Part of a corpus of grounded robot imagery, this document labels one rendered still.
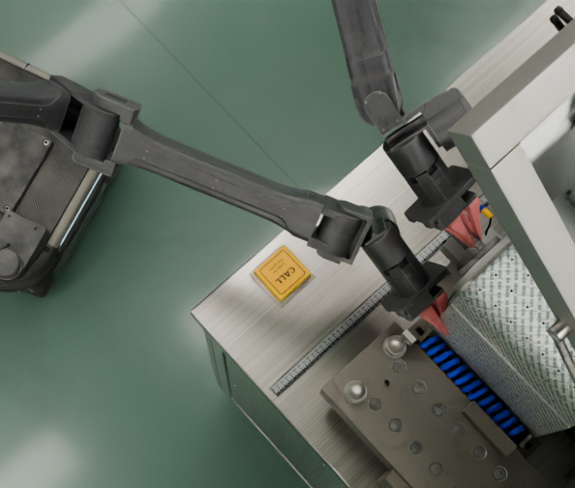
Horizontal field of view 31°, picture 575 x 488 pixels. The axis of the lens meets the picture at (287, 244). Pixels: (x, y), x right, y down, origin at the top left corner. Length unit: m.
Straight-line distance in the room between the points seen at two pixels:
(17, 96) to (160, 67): 1.46
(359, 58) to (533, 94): 0.66
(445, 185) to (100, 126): 0.49
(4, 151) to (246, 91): 0.70
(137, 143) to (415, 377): 0.56
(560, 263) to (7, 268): 1.82
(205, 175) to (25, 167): 1.14
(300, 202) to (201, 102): 1.41
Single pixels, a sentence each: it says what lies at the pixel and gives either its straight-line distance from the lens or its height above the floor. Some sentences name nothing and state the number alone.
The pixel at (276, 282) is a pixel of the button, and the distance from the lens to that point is 1.75.
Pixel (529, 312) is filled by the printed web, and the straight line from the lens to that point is 1.39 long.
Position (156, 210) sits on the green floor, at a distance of 2.76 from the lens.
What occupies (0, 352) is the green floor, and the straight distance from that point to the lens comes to 2.74.
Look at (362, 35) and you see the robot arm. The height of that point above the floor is 1.41.
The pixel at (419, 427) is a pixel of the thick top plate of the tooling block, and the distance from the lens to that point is 1.62.
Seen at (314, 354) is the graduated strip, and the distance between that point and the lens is 1.75.
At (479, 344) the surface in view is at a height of 1.17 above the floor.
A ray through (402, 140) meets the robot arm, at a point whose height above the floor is 1.37.
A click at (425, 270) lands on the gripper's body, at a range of 1.55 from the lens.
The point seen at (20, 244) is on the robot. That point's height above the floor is 0.28.
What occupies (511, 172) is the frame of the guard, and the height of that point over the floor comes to 1.97.
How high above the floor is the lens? 2.63
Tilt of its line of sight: 75 degrees down
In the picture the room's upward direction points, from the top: 7 degrees clockwise
